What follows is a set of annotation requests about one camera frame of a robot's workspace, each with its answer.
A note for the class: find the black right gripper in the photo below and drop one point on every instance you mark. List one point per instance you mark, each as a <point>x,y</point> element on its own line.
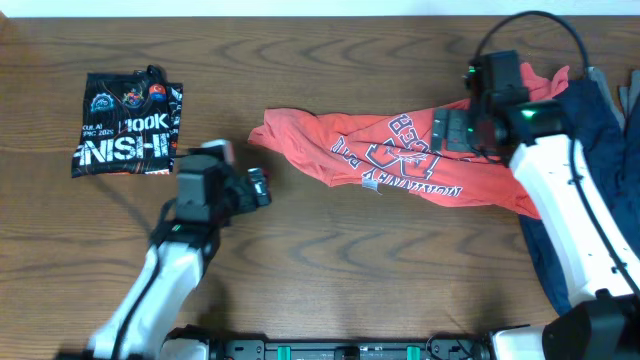
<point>458,138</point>

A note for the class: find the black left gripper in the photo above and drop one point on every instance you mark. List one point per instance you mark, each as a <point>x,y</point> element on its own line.
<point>245,190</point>

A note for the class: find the orange soccer t-shirt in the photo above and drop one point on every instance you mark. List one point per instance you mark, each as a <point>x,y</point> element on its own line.
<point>394,150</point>

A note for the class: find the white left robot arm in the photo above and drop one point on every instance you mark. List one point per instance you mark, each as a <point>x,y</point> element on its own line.
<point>181,247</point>

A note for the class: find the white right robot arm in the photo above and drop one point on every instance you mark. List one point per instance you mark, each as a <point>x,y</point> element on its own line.
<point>600,269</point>

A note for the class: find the black folded printed shirt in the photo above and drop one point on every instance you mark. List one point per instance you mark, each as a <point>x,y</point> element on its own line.
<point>131,124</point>

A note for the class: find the navy blue garment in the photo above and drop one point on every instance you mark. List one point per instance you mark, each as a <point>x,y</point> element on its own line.
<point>612,155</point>

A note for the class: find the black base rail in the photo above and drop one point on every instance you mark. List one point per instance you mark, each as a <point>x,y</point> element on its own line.
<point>191,342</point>

